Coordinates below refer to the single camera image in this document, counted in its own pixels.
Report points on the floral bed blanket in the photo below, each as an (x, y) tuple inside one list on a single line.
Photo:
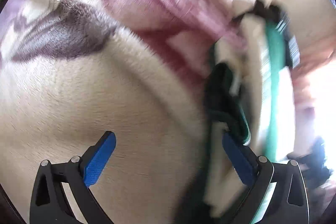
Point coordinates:
[(73, 69)]

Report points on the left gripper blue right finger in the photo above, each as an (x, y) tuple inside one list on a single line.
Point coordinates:
[(256, 172)]

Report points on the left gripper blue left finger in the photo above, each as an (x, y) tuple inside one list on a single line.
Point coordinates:
[(86, 172)]

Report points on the green varsity jacket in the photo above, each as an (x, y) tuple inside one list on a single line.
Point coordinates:
[(251, 104)]

